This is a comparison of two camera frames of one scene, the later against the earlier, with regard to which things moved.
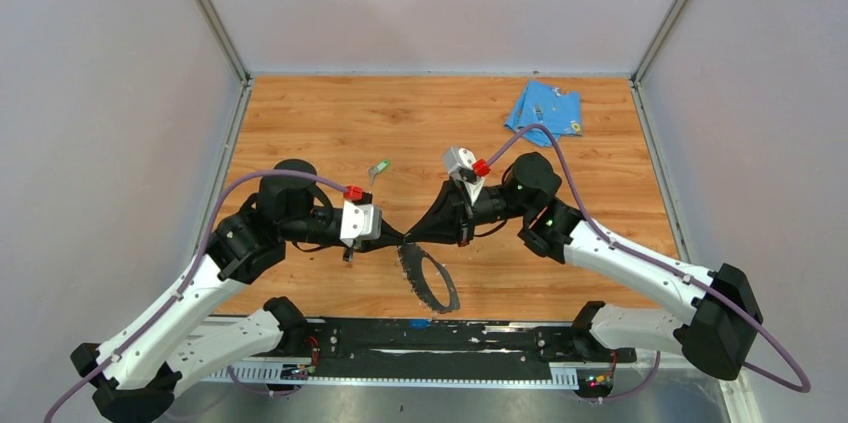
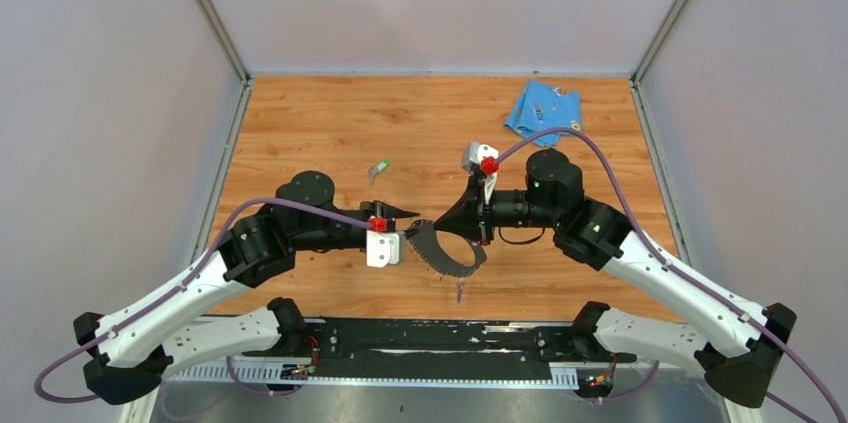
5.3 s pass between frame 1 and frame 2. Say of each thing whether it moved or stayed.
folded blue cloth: stayed
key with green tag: stayed
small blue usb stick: moved
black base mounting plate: stayed
